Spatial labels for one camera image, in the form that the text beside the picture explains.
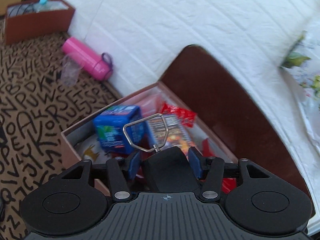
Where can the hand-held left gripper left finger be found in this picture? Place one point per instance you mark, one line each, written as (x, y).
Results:
(133, 165)

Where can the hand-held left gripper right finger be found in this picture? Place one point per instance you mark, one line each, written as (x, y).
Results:
(195, 163)

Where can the brown cardboard box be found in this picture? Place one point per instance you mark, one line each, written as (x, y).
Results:
(75, 140)

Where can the dark orange printed packet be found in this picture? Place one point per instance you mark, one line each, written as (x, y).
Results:
(175, 135)

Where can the blue carton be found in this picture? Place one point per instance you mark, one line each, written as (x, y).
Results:
(117, 127)

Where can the white cloth with deer print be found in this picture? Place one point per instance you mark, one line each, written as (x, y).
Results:
(91, 150)

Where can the clear plastic cup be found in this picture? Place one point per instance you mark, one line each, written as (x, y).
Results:
(71, 72)

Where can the pink bottle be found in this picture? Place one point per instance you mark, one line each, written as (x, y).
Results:
(85, 57)

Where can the floral plastic bag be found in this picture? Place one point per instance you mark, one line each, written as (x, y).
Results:
(310, 80)

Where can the white bed sheet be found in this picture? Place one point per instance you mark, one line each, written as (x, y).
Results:
(175, 17)

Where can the reddish brown box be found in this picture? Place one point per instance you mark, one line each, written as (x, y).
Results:
(37, 27)

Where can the clear bottle with blue cap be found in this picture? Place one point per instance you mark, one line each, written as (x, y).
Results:
(45, 5)

